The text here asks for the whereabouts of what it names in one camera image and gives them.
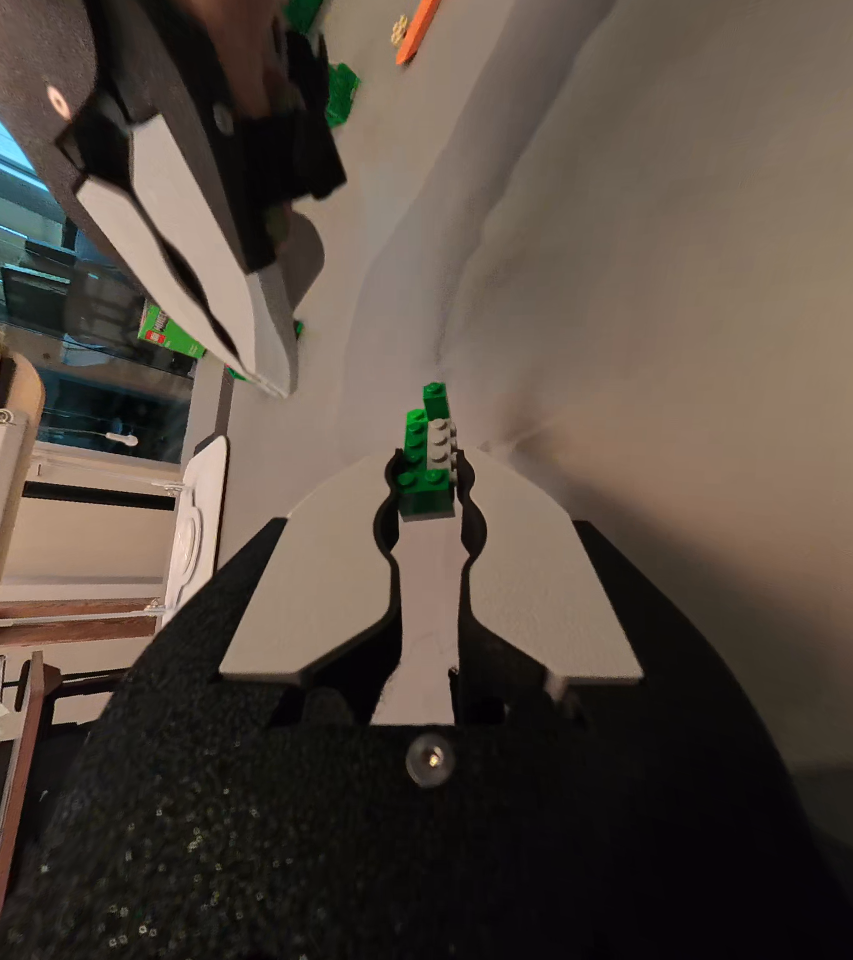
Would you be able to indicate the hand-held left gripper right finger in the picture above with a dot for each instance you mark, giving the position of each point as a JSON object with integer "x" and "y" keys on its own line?
{"x": 546, "y": 592}

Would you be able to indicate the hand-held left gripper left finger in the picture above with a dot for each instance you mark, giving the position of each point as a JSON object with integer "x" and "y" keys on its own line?
{"x": 299, "y": 585}

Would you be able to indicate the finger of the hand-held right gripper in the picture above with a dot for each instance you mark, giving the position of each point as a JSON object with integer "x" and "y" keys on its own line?
{"x": 201, "y": 217}
{"x": 171, "y": 277}

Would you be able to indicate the green and grey brick assembly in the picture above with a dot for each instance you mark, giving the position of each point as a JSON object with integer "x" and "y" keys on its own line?
{"x": 430, "y": 469}

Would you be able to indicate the person's right hand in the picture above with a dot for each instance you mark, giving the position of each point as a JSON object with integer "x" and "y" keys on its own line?
{"x": 243, "y": 52}

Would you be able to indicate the green toy set box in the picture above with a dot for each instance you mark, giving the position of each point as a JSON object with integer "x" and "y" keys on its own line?
{"x": 168, "y": 330}

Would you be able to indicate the white plastic panel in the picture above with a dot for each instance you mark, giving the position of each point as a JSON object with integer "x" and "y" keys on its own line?
{"x": 198, "y": 525}

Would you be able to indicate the green brick build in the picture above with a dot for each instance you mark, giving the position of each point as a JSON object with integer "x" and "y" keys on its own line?
{"x": 342, "y": 94}

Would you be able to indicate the brown wooden board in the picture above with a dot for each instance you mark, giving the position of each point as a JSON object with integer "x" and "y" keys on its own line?
{"x": 74, "y": 619}

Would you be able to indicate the green toy brick piece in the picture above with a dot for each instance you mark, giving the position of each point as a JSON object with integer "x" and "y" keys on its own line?
{"x": 303, "y": 13}

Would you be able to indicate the small tan flower piece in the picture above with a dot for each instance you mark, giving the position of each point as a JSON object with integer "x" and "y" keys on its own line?
{"x": 399, "y": 30}

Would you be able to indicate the orange toy plate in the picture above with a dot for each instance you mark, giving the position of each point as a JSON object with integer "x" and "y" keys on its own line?
{"x": 417, "y": 30}

